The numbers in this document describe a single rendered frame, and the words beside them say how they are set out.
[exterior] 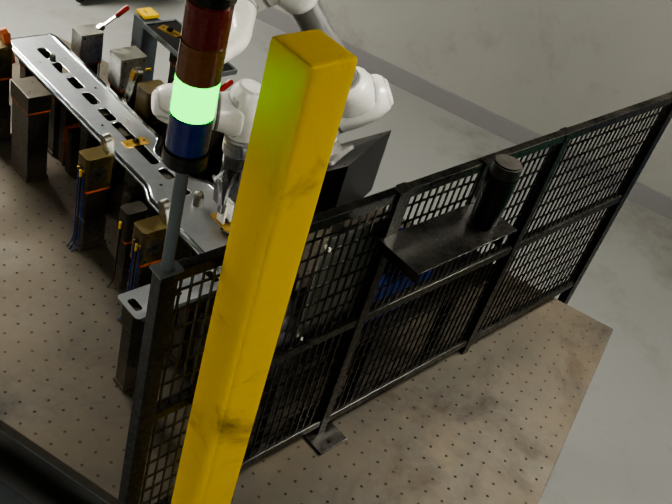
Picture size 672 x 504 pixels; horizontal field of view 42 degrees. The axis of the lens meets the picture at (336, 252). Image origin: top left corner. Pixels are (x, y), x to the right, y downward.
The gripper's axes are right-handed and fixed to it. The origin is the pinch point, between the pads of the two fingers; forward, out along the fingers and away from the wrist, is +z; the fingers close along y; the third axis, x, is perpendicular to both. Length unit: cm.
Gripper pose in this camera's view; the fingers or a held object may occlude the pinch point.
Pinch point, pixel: (225, 210)
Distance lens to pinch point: 251.9
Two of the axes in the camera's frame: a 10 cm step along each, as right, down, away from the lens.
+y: -7.3, 2.8, -6.3
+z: -2.4, 7.5, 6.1
